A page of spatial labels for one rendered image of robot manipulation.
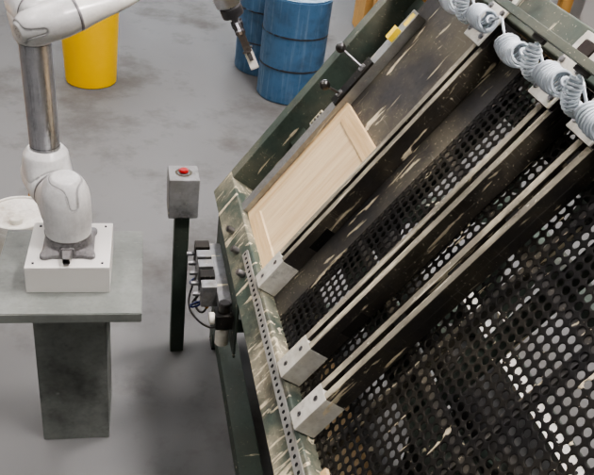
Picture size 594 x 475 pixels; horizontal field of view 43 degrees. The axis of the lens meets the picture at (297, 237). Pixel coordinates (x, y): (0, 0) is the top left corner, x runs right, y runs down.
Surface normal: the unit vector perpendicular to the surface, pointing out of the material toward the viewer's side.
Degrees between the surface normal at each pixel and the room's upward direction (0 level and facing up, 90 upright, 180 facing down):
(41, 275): 90
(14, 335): 0
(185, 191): 90
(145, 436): 0
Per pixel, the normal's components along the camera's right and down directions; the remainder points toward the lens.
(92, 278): 0.15, 0.56
